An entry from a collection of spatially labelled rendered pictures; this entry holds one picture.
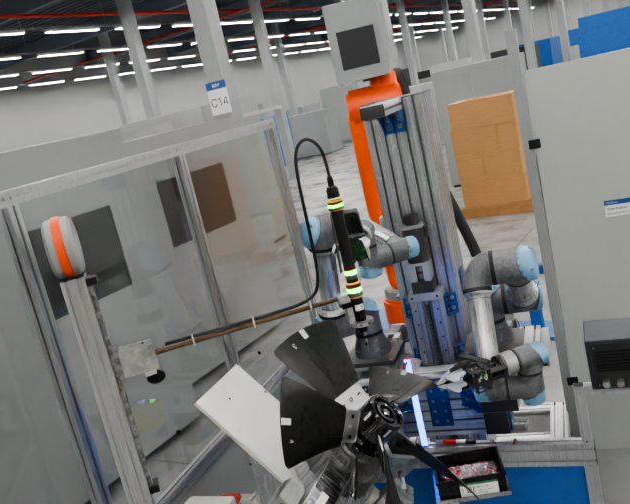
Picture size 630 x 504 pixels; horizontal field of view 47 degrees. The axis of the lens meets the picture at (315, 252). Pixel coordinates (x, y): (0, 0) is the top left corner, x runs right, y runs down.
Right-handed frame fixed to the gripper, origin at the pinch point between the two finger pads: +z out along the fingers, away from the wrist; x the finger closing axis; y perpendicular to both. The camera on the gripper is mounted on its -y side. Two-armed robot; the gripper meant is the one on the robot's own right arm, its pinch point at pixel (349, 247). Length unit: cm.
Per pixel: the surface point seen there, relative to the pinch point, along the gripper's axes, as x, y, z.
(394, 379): -3.1, 47.1, -10.3
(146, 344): 52, 8, 35
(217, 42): 220, -132, -652
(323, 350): 13.3, 28.0, 5.7
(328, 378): 12.4, 34.8, 11.2
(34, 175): 210, -37, -187
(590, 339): -63, 43, -11
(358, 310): -0.3, 16.4, 9.5
